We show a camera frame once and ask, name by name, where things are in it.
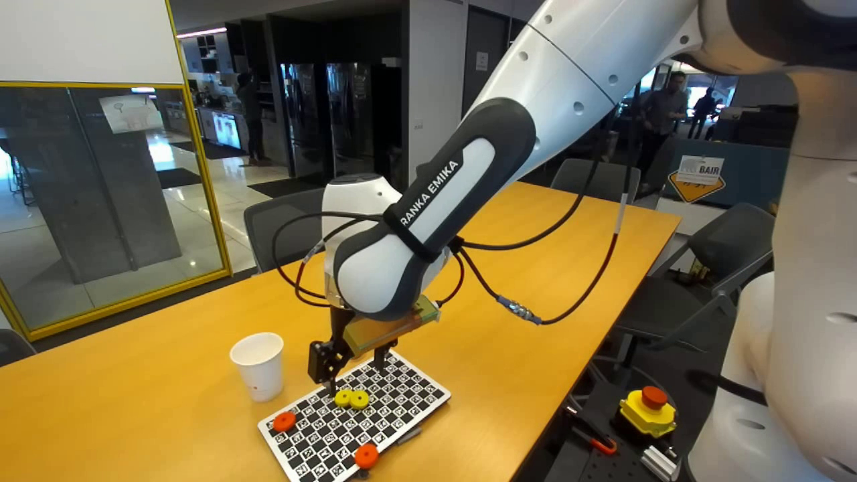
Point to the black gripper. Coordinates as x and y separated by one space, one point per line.
342 326

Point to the orange disc with hole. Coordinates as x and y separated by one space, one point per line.
364 457
285 422

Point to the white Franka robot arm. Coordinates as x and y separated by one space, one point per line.
553 82

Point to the white paper cup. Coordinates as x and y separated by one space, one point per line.
257 366

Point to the black white checker marker board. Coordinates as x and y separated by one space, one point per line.
375 430

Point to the grey mesh office chair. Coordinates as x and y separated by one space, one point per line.
597 178
271 229

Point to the yellow red emergency stop button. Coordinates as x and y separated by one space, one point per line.
648 411

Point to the silver metal block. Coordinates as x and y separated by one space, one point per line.
660 462

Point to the black office chair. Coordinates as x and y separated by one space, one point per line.
714 259

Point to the yellow diamond sign white label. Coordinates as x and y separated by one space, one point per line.
698 174

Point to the distant person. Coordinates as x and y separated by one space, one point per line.
706 107
664 111

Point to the white partition panel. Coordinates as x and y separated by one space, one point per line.
90 40

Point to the tan wrist camera mount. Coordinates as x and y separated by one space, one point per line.
391 326

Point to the glass pane yellow frame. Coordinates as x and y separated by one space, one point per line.
109 196

